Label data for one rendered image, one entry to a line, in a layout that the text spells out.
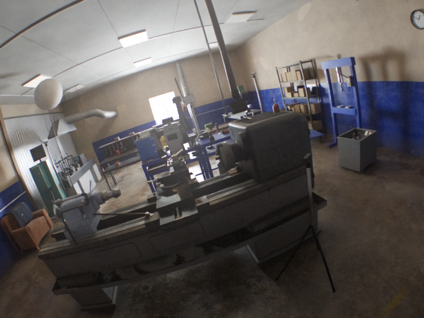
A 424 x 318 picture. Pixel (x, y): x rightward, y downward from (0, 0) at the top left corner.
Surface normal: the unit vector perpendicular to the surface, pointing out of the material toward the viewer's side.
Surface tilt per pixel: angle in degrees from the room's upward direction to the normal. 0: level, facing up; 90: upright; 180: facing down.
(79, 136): 90
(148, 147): 90
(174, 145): 90
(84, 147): 90
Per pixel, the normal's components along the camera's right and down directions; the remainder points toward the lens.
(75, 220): 0.11, -0.16
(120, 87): 0.24, 0.24
